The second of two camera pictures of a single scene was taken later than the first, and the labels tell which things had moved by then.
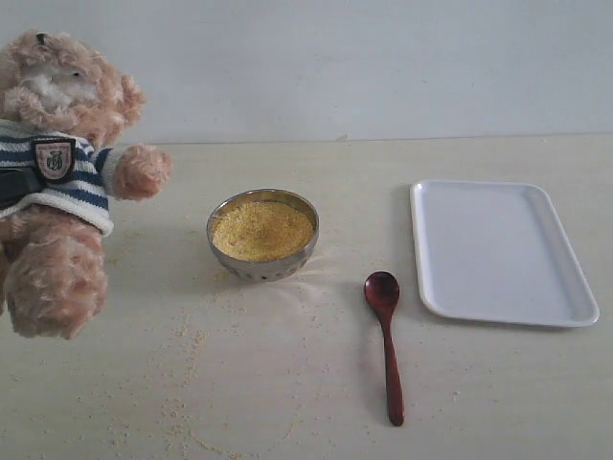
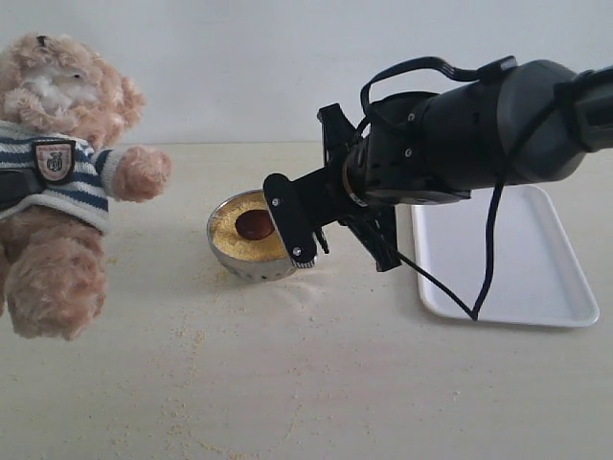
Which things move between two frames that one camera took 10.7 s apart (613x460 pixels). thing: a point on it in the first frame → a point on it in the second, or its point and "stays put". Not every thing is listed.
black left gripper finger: [16, 183] stays put
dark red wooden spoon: [383, 290] → [254, 224]
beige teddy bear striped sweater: [62, 112] stays put
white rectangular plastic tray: [497, 251] stays put
